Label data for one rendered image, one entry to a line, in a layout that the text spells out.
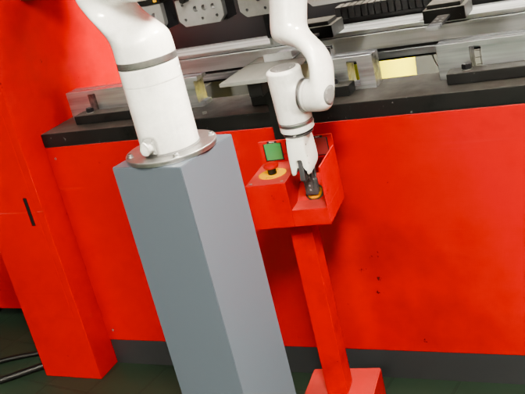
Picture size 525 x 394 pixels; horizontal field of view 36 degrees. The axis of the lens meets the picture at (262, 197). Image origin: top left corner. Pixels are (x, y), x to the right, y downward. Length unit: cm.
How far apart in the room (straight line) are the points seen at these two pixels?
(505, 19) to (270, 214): 89
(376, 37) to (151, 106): 109
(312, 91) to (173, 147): 41
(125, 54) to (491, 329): 132
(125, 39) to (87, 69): 138
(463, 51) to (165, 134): 91
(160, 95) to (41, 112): 120
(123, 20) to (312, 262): 85
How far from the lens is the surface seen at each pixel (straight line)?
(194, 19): 242
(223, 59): 274
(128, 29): 160
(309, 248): 211
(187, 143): 163
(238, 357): 175
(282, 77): 190
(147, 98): 160
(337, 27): 255
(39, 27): 280
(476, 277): 231
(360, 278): 241
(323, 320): 221
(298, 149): 195
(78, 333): 291
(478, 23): 245
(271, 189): 201
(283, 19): 192
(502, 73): 214
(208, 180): 163
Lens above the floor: 146
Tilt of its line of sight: 21 degrees down
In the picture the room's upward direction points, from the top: 14 degrees counter-clockwise
